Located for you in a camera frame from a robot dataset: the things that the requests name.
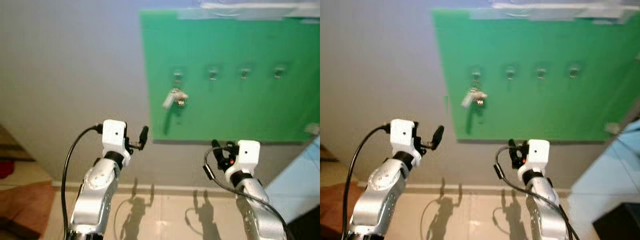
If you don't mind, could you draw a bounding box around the black box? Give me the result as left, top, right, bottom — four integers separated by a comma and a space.
287, 205, 321, 240
592, 202, 640, 240

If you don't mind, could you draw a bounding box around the long grey tape band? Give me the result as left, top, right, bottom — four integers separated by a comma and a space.
177, 1, 321, 21
469, 0, 640, 23

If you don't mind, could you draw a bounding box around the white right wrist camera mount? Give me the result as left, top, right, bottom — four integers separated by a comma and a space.
522, 140, 551, 173
236, 140, 262, 175

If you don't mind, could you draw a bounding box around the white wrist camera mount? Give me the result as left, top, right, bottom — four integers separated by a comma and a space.
522, 140, 551, 173
390, 119, 417, 157
236, 140, 262, 175
101, 120, 127, 160

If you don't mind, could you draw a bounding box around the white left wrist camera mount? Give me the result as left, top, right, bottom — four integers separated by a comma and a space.
101, 120, 127, 160
390, 119, 417, 157

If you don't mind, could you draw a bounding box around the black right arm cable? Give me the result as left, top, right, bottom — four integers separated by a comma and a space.
202, 147, 296, 240
494, 147, 581, 240

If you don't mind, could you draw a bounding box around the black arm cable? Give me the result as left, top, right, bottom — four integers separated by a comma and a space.
494, 147, 581, 240
202, 147, 296, 240
61, 124, 103, 236
342, 124, 391, 238

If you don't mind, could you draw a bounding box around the green wall board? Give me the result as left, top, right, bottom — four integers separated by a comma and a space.
431, 7, 640, 143
139, 9, 321, 143

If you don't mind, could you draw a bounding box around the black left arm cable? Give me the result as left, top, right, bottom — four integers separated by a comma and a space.
61, 124, 103, 236
342, 124, 391, 238

